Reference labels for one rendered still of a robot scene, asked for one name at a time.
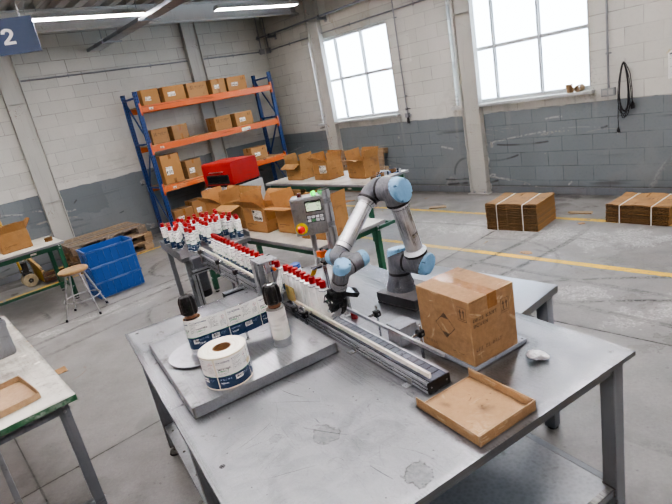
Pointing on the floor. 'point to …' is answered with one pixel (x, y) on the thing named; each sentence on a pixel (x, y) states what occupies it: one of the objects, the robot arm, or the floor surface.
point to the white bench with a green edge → (42, 410)
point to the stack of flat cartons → (521, 211)
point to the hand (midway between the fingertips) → (338, 314)
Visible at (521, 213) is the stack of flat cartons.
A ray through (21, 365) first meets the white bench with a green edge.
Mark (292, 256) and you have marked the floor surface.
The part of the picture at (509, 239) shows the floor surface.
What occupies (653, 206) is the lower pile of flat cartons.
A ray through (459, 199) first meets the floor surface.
